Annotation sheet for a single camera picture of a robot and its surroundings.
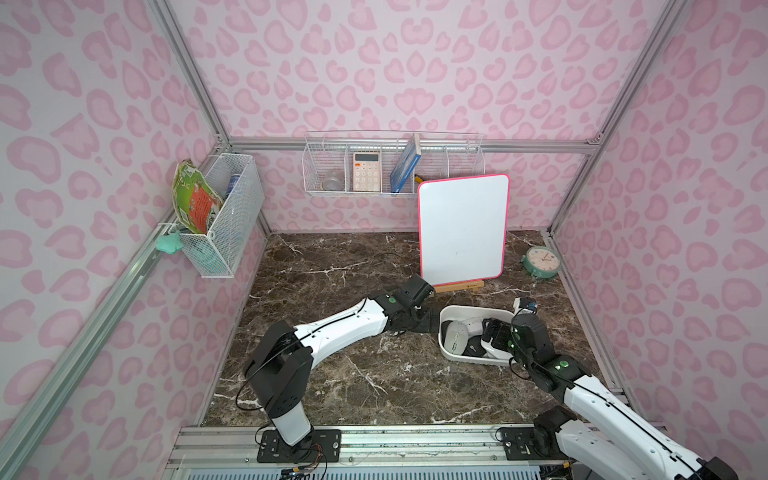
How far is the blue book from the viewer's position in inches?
34.2

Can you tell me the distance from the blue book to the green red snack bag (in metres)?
0.52

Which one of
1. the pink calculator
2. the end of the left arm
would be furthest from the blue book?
the end of the left arm

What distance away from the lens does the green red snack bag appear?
27.2 inches
